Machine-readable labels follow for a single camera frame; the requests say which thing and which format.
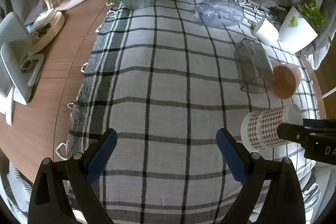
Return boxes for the houndstooth paper cup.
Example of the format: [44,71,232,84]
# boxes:
[240,104,303,152]

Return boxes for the pink plastic cup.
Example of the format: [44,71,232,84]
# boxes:
[271,64,301,100]

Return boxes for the dark smoked glass cup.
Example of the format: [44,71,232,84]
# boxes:
[234,39,274,94]

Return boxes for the small white cup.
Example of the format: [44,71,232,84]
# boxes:
[252,18,279,47]

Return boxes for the white plant pot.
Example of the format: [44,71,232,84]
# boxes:
[279,6,318,54]

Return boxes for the green potted plant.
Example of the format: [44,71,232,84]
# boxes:
[297,0,328,34]

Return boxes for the white desk fan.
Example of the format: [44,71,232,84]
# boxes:
[1,12,45,126]

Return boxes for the clear blue plastic jar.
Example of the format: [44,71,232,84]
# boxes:
[194,1,244,27]

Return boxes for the grey plaid tablecloth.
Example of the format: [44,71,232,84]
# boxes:
[68,0,319,223]

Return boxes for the wooden desk lamp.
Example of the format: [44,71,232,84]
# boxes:
[28,0,65,55]

